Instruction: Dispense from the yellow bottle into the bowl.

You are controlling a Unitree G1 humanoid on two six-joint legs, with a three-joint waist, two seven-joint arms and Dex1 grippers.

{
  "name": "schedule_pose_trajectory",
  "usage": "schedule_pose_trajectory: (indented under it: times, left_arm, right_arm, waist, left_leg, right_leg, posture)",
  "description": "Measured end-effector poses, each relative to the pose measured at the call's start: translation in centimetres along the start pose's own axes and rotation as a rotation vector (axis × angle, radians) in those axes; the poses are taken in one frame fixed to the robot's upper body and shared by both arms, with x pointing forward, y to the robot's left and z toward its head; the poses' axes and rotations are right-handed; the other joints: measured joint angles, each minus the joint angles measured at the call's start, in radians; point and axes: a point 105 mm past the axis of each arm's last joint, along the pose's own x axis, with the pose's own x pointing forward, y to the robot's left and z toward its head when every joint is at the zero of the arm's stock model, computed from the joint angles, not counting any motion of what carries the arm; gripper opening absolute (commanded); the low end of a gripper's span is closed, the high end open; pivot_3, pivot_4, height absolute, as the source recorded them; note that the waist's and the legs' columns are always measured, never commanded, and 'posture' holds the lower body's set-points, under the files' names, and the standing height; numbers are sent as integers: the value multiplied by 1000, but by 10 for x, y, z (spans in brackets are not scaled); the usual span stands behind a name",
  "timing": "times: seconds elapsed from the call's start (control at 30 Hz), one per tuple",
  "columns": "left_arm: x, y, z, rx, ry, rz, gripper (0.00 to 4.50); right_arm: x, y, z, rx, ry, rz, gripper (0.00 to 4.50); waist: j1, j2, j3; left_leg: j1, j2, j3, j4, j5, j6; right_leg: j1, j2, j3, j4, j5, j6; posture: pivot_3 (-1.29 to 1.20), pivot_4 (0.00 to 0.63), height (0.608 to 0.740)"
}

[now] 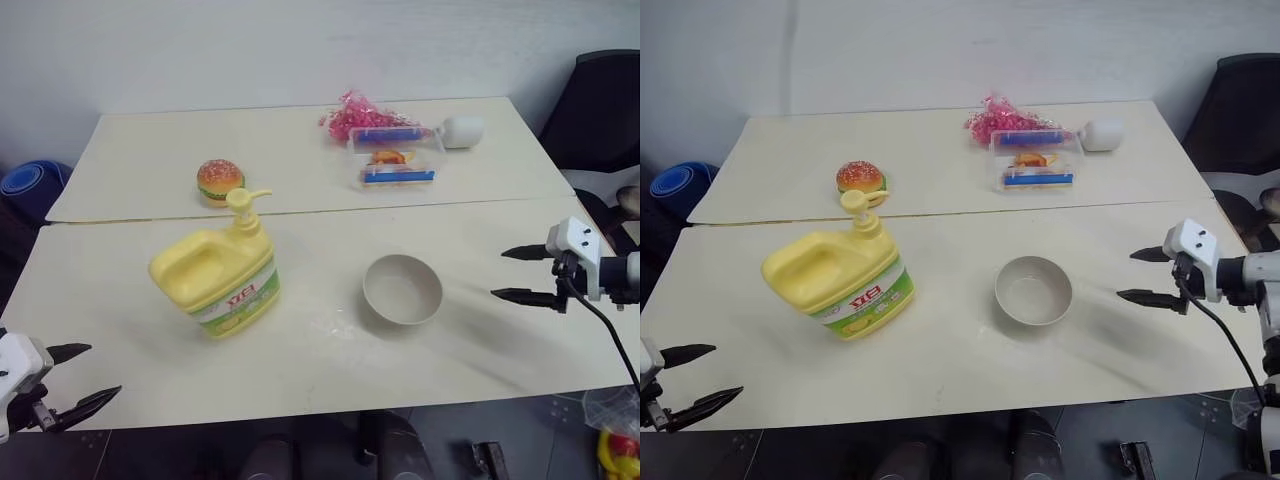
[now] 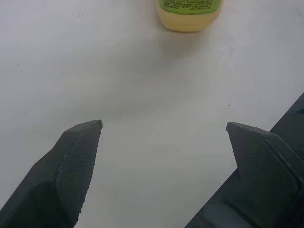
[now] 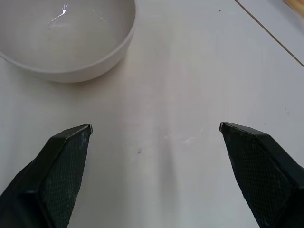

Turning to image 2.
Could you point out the yellow bottle with green label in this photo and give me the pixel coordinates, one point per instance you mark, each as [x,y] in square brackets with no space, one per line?
[189,17]

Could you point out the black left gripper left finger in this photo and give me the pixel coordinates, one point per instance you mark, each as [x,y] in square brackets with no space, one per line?
[59,175]

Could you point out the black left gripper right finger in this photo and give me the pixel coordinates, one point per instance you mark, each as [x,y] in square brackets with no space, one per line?
[263,171]

